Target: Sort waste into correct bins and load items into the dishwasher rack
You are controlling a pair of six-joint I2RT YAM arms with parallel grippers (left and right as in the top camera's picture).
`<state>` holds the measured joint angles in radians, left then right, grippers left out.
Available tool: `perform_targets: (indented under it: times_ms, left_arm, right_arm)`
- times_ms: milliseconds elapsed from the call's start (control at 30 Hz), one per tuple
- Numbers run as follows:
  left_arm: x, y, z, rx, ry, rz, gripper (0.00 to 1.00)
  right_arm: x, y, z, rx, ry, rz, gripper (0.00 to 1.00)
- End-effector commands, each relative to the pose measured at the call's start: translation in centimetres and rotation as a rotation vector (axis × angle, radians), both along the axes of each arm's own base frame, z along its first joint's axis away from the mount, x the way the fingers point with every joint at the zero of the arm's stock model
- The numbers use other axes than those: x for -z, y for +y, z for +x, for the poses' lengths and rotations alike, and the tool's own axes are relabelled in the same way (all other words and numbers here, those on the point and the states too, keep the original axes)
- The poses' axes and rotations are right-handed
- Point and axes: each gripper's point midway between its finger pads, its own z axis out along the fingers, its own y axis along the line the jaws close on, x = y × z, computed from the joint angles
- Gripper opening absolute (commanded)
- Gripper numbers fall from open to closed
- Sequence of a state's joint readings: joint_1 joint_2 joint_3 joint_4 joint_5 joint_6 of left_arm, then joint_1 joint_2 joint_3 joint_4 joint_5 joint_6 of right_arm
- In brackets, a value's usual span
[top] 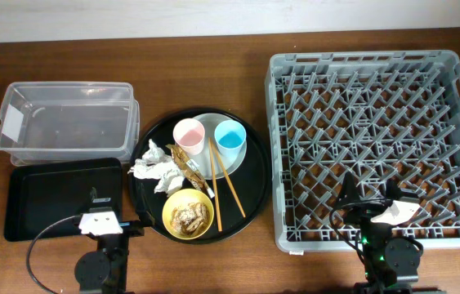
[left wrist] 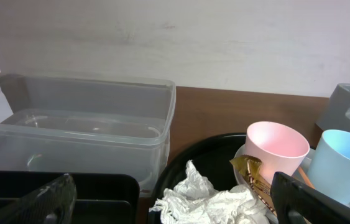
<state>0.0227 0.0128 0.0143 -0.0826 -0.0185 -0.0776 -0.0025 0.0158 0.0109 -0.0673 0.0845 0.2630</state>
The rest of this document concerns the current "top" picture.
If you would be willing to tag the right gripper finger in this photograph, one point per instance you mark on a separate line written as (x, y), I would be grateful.
(392, 191)
(348, 193)

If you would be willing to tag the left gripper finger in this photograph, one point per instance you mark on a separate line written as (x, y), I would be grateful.
(141, 206)
(92, 198)

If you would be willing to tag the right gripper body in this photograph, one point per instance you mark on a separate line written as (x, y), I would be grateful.
(368, 214)

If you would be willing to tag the yellow bowl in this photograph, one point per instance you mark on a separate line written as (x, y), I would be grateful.
(183, 197)

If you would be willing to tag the food scraps and rice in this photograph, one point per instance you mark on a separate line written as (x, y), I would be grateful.
(190, 219)

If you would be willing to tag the white napkin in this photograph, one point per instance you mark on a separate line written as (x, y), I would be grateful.
(154, 164)

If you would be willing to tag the brown snack wrapper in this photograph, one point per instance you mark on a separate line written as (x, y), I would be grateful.
(190, 169)

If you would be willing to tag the pink plastic cup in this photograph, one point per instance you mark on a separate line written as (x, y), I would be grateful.
(189, 134)

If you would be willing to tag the wooden chopstick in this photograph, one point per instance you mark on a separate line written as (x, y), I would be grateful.
(214, 183)
(228, 180)

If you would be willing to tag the blue plastic cup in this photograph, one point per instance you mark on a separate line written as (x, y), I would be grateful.
(230, 137)

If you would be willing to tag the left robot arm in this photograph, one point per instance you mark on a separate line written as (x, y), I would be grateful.
(104, 270)

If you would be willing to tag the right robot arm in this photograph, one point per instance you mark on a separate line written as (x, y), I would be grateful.
(390, 262)

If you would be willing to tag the grey dishwasher rack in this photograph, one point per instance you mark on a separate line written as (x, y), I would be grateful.
(379, 115)

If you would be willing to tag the clear plastic waste bin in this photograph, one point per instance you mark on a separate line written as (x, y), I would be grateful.
(44, 122)

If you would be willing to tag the black rectangular tray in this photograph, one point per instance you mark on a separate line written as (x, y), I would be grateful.
(40, 195)

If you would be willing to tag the round black serving tray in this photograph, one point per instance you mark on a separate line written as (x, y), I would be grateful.
(252, 179)

